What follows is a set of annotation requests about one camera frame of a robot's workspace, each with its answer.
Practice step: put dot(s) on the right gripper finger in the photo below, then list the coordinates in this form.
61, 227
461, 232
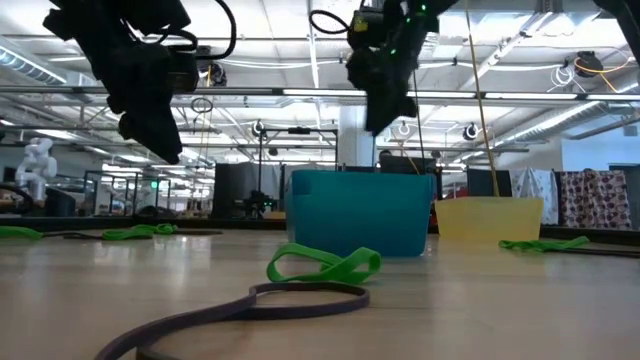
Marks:
409, 107
385, 117

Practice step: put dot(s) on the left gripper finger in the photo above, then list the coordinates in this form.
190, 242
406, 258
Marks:
126, 127
157, 140

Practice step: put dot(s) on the blue plastic basket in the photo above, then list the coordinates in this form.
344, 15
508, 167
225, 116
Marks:
360, 215

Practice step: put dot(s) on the dark rubber band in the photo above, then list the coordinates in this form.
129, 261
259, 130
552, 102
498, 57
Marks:
65, 234
310, 285
600, 251

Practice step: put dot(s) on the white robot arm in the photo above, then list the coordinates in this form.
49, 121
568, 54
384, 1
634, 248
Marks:
35, 165

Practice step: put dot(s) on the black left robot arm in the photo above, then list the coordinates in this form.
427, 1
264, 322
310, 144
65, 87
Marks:
110, 15

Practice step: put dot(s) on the long overhead light beam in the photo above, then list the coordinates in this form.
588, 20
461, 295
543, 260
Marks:
150, 91

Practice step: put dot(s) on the black computer monitor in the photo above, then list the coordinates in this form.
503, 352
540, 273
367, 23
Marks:
405, 164

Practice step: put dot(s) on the dark partition panel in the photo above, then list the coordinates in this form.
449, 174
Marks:
240, 187

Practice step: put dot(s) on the black chair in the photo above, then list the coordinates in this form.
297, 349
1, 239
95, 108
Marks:
60, 202

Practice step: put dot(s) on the black flat panel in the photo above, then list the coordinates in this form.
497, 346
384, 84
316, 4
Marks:
482, 182

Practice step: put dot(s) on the small black background robot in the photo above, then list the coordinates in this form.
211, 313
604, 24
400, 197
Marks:
257, 202

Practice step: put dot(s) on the yellow plastic basket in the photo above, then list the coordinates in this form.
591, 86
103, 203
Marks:
490, 220

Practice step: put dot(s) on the white floral cloth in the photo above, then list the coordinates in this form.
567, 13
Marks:
532, 192

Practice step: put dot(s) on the dark dotted cloth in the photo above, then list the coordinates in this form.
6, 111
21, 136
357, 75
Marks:
595, 197

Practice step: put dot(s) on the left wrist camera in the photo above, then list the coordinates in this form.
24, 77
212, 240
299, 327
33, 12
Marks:
184, 70

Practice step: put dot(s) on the black framed glass enclosure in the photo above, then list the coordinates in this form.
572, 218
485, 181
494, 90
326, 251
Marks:
125, 192

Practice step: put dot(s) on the black rig frame stand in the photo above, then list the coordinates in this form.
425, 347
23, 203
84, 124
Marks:
299, 131

